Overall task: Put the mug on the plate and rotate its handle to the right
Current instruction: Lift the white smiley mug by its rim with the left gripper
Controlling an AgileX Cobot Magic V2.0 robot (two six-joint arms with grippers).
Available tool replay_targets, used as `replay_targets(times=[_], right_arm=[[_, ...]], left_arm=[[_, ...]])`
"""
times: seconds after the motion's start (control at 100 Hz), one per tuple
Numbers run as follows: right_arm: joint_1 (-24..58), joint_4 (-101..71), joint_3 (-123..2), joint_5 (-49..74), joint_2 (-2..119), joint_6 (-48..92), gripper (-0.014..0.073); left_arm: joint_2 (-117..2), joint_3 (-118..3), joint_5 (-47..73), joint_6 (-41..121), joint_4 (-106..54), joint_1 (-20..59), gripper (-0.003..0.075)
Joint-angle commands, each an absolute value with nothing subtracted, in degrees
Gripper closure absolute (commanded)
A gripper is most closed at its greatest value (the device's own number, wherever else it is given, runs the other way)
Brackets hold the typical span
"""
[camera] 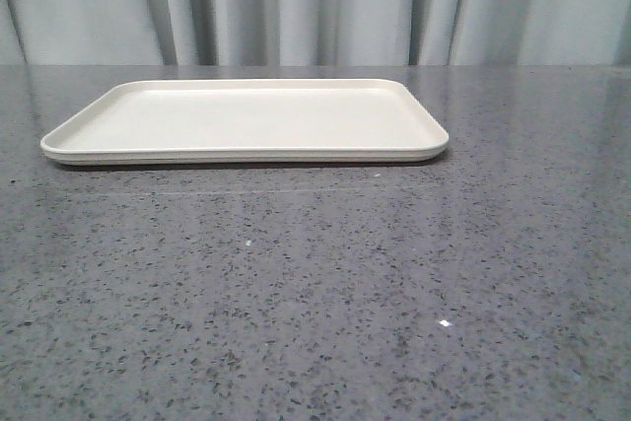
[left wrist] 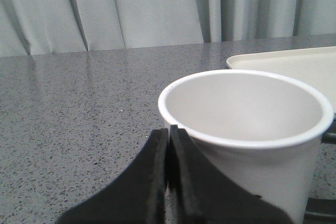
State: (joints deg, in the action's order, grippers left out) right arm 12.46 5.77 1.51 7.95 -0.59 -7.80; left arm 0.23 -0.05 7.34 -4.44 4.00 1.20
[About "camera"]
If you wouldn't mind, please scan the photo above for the cream rectangular plastic tray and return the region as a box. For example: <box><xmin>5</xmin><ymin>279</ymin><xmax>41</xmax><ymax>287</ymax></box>
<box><xmin>40</xmin><ymin>78</ymin><xmax>449</xmax><ymax>166</ymax></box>

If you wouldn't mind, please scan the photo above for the pale grey curtain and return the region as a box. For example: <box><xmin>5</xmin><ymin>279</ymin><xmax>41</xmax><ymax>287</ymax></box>
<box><xmin>1</xmin><ymin>0</ymin><xmax>630</xmax><ymax>66</ymax></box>

